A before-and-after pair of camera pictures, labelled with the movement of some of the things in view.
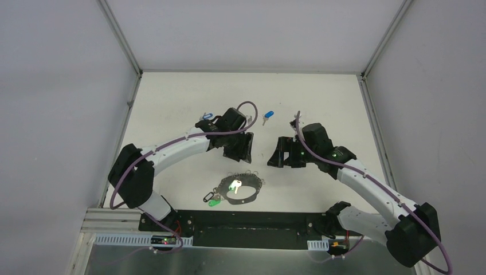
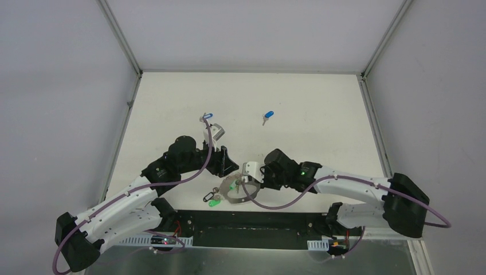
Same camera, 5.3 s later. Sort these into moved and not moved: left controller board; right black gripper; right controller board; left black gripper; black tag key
Moved: right black gripper; left black gripper
Not moved: black tag key; right controller board; left controller board
